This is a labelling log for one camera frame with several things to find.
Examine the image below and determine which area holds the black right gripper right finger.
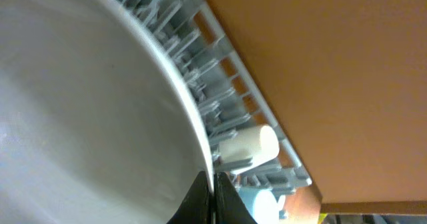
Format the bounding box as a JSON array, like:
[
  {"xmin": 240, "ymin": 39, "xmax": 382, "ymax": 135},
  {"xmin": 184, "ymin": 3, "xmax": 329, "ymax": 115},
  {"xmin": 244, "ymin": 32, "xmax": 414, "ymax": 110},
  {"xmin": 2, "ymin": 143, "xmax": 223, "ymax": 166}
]
[{"xmin": 214, "ymin": 172, "xmax": 256, "ymax": 224}]

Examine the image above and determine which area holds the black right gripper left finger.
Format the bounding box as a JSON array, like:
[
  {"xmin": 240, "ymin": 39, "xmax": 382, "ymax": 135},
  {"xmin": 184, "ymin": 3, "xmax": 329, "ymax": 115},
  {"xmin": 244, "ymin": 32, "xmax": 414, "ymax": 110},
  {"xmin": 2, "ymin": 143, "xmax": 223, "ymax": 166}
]
[{"xmin": 167, "ymin": 171, "xmax": 211, "ymax": 224}]

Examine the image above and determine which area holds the blue plastic cup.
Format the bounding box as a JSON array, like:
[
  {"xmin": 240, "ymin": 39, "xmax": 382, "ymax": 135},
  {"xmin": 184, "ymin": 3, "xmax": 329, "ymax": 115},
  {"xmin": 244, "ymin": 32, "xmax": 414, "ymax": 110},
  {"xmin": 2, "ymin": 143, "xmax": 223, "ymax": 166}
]
[{"xmin": 238, "ymin": 187, "xmax": 288, "ymax": 224}]

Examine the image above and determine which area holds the white paper cup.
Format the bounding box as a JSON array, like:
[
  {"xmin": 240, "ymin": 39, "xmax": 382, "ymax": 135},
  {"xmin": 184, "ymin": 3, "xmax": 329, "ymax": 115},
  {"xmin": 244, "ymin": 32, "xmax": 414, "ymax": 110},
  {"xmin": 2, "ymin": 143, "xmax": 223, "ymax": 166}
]
[{"xmin": 218, "ymin": 125, "xmax": 280, "ymax": 175}]

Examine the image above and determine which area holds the grey plate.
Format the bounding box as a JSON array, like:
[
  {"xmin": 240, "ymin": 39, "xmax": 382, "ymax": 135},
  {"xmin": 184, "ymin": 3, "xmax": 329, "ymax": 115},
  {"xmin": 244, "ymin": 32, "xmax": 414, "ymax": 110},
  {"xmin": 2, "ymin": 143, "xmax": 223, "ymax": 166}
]
[{"xmin": 1, "ymin": 0, "xmax": 213, "ymax": 223}]

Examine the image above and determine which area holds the grey dishwasher rack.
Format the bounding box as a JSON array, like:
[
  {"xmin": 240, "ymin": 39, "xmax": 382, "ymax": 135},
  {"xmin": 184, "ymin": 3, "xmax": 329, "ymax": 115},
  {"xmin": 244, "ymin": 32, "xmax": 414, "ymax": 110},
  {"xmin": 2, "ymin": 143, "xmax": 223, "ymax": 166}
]
[{"xmin": 117, "ymin": 0, "xmax": 312, "ymax": 220}]

